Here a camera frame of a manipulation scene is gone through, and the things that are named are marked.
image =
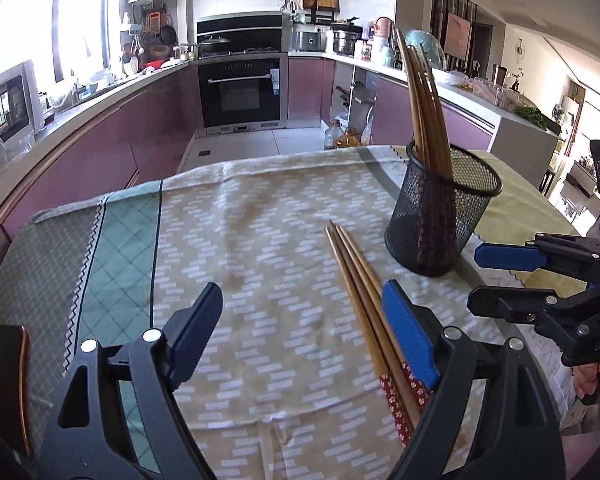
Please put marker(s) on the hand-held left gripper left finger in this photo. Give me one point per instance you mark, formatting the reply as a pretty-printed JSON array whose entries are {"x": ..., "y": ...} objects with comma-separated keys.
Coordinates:
[{"x": 197, "y": 332}]

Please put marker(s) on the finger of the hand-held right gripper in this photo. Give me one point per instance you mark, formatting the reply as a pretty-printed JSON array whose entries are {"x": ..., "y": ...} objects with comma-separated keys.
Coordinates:
[
  {"x": 510, "y": 256},
  {"x": 510, "y": 306}
]

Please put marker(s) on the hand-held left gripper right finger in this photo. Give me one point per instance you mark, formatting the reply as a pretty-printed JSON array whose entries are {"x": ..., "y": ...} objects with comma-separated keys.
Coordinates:
[{"x": 410, "y": 332}]

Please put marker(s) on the black mesh utensil holder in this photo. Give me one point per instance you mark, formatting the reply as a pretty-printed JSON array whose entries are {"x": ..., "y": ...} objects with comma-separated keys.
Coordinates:
[{"x": 430, "y": 230}]

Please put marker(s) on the person's right forearm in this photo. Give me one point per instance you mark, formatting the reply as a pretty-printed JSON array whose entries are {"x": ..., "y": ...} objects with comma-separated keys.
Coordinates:
[{"x": 587, "y": 455}]

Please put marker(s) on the person's right hand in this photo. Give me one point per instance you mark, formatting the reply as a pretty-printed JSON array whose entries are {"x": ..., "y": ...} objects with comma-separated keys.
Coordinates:
[{"x": 586, "y": 377}]

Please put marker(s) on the beige and teal patterned tablecloth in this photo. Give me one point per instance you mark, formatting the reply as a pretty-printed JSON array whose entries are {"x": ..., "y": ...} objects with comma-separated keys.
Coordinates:
[{"x": 260, "y": 240}]

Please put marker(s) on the green leafy herbs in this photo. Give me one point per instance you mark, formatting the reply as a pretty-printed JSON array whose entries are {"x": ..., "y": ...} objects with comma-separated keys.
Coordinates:
[{"x": 530, "y": 114}]

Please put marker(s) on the clear plastic container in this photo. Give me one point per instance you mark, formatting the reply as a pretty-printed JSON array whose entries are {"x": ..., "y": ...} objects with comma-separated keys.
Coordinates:
[{"x": 495, "y": 91}]

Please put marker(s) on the yellow-green diamond tablecloth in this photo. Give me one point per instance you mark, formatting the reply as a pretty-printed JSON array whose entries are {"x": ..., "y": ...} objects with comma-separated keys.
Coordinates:
[{"x": 40, "y": 270}]

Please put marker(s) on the dark red tumbler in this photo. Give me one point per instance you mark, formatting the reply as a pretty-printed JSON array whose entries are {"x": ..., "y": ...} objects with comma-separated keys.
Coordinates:
[{"x": 496, "y": 75}]

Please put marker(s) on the white bowl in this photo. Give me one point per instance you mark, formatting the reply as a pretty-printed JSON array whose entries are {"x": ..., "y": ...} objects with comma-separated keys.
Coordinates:
[{"x": 457, "y": 78}]

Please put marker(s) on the pink base cabinets with island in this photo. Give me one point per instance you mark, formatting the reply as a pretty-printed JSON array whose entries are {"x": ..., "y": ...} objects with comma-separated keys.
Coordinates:
[{"x": 390, "y": 110}]

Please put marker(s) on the dark wooden chair back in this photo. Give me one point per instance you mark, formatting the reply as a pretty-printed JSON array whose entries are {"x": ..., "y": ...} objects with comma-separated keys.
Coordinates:
[{"x": 10, "y": 385}]

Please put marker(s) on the pink base cabinets with window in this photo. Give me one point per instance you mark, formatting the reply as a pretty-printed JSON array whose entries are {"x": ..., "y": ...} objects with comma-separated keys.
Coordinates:
[{"x": 105, "y": 150}]

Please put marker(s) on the dark plastic bottle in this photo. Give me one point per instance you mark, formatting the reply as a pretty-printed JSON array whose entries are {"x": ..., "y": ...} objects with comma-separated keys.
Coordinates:
[{"x": 332, "y": 135}]

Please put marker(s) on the green plastic bag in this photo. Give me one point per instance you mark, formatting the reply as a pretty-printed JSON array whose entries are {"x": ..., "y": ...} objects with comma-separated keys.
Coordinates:
[{"x": 437, "y": 52}]

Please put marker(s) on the built-in black oven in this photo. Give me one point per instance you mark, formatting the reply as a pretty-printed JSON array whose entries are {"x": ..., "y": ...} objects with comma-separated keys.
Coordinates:
[{"x": 240, "y": 95}]

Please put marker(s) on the pink kettle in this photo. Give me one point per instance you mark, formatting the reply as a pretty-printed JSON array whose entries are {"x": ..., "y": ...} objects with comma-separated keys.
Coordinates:
[{"x": 384, "y": 27}]

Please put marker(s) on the steel stock pot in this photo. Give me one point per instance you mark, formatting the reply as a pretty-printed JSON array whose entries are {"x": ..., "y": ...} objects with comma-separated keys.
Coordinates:
[{"x": 346, "y": 42}]

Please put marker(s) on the clear plastic bag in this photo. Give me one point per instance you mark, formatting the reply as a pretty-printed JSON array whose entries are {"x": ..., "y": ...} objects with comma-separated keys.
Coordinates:
[{"x": 0, "y": 147}]

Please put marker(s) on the black wok with lid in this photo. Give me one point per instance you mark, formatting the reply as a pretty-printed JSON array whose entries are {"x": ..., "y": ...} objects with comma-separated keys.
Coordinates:
[{"x": 214, "y": 46}]

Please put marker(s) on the silver countertop oven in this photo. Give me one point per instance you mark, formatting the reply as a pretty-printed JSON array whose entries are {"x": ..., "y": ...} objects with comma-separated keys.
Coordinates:
[{"x": 10, "y": 105}]

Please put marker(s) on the hanging frying pan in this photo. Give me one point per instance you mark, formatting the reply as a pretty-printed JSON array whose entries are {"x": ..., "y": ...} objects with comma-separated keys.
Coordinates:
[{"x": 168, "y": 35}]

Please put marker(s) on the black range hood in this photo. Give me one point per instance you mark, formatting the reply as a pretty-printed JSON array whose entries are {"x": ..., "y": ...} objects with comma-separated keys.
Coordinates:
[{"x": 242, "y": 30}]

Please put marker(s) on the kitchen window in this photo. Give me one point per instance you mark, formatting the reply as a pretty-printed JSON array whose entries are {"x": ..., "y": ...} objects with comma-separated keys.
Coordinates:
[{"x": 20, "y": 35}]

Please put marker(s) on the wall clock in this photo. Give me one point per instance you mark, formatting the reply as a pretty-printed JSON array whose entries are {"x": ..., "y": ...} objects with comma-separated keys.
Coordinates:
[{"x": 520, "y": 50}]

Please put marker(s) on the framed wall picture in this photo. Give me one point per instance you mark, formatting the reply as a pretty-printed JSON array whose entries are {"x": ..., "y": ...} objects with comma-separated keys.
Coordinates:
[{"x": 457, "y": 35}]

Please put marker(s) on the black wall storage rack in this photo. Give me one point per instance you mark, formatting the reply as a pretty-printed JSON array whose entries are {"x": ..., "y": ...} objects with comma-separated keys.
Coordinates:
[{"x": 325, "y": 12}]

